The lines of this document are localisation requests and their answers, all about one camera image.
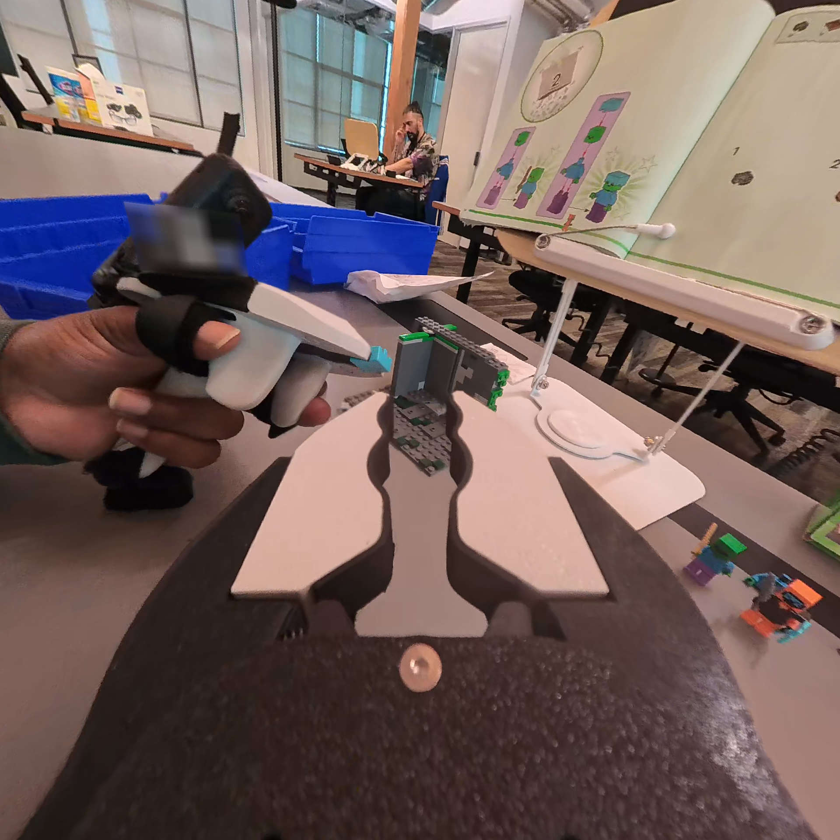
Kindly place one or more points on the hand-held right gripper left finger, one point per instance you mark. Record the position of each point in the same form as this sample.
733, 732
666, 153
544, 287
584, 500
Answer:
308, 518

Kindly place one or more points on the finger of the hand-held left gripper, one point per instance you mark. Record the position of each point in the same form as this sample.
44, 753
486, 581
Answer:
308, 321
328, 366

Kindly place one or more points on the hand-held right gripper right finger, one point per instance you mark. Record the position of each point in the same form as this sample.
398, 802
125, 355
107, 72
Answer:
531, 518

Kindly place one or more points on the small blue toy creature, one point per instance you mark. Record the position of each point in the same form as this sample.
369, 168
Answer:
374, 362

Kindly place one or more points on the gold toy sword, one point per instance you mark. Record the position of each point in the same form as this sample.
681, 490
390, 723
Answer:
707, 537

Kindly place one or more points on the green headed toy minifigure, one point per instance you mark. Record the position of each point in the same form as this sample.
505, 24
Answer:
715, 558

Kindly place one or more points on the small orange grey brick model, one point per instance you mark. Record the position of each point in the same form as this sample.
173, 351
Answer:
787, 604

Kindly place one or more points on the person's left forearm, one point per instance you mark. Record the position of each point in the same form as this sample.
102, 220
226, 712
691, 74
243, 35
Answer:
26, 453

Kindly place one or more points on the person's left hand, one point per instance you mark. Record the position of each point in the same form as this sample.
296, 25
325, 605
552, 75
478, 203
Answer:
65, 380

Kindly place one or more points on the wooden top office table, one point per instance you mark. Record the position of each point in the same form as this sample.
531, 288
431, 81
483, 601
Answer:
472, 229
111, 134
354, 170

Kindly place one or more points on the grey brick building model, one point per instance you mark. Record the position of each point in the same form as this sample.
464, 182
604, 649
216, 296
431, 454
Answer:
420, 420

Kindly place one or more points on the white crumpled paper bag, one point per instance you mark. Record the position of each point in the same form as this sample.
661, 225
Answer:
413, 285

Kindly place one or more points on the white printed cardboard boxes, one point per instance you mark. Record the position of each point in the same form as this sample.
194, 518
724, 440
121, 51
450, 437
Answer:
98, 98

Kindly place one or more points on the small white paper slip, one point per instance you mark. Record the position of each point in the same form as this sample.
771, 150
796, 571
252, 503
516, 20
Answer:
512, 364

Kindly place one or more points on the tan back office chair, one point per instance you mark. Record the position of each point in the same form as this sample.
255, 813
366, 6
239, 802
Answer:
361, 138

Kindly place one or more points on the black office chair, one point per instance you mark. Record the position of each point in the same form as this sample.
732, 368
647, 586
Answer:
558, 302
722, 394

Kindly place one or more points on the wooden pillar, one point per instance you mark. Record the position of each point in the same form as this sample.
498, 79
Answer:
401, 65

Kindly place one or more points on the brick set cardboard box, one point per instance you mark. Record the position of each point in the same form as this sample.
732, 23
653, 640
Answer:
827, 531

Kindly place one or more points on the open instruction booklet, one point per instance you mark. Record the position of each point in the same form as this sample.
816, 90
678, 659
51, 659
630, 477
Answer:
689, 131

